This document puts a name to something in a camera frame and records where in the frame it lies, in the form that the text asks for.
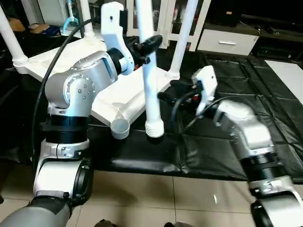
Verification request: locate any white plastic table top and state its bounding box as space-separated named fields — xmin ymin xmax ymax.
xmin=13 ymin=38 xmax=181 ymax=140

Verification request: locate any white glass-door cabinet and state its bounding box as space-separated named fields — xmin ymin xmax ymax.
xmin=124 ymin=0 xmax=212 ymax=52

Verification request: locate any black work mat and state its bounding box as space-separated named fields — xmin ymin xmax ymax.
xmin=0 ymin=33 xmax=303 ymax=184

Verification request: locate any white drawer unit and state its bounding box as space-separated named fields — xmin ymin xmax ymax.
xmin=196 ymin=29 xmax=259 ymax=56

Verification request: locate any blue plastic tool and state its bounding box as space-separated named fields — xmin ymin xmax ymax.
xmin=62 ymin=0 xmax=81 ymax=36

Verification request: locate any brown cardboard box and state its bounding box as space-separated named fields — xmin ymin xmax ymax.
xmin=27 ymin=23 xmax=62 ymax=38

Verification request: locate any white flat board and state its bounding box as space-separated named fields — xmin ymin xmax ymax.
xmin=265 ymin=59 xmax=303 ymax=93

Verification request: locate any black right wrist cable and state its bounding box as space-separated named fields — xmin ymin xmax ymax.
xmin=170 ymin=91 xmax=237 ymax=134

